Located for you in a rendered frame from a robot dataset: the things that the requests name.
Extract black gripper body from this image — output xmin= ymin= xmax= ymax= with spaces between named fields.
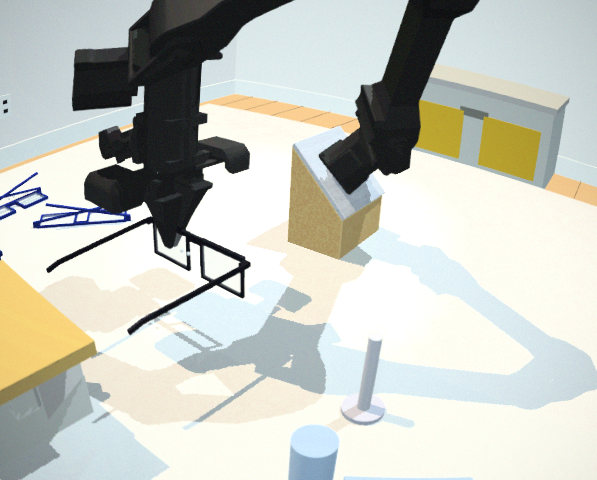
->
xmin=84 ymin=103 xmax=250 ymax=214

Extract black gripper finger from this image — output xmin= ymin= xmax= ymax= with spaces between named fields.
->
xmin=173 ymin=180 xmax=213 ymax=229
xmin=144 ymin=192 xmax=183 ymax=249

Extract black glasses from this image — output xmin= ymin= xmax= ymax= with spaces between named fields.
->
xmin=46 ymin=216 xmax=251 ymax=336

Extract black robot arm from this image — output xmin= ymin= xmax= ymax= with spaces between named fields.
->
xmin=72 ymin=0 xmax=480 ymax=194

